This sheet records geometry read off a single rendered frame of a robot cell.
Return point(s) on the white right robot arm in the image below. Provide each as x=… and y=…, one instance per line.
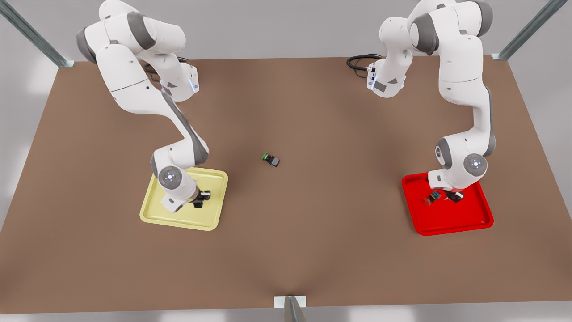
x=134, y=85

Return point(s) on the yellow tray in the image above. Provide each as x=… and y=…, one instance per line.
x=185, y=200

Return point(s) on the green button switch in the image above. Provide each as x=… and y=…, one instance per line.
x=271, y=159

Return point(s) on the silver frame post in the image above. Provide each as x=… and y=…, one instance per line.
x=529, y=29
x=33, y=33
x=292, y=309

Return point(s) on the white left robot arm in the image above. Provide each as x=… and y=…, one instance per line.
x=462, y=76

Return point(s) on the red button switch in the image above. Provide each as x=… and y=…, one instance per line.
x=431, y=198

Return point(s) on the red tray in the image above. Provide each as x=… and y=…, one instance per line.
x=449, y=210

